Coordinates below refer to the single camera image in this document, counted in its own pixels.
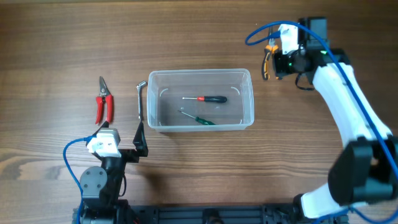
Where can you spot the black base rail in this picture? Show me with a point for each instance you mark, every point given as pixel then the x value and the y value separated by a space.
pixel 261 214

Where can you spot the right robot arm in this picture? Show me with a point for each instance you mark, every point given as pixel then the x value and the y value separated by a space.
pixel 366 170

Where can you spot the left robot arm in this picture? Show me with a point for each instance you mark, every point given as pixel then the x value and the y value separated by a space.
pixel 103 186

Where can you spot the black red screwdriver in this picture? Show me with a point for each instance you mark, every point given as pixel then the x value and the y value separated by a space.
pixel 212 99

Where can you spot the orange black pliers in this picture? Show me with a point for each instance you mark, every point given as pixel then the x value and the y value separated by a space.
pixel 270 49

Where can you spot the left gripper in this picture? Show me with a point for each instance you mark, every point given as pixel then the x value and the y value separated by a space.
pixel 133 156

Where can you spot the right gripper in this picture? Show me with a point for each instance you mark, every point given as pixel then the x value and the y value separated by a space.
pixel 280 69

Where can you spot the red handled pruning shears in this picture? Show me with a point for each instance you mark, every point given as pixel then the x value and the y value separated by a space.
pixel 105 98

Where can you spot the green handled screwdriver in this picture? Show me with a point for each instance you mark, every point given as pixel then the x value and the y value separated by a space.
pixel 198 119

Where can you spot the silver socket wrench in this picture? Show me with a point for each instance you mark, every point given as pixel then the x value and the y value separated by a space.
pixel 139 87

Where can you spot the clear plastic container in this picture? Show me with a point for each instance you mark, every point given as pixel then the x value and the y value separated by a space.
pixel 166 89

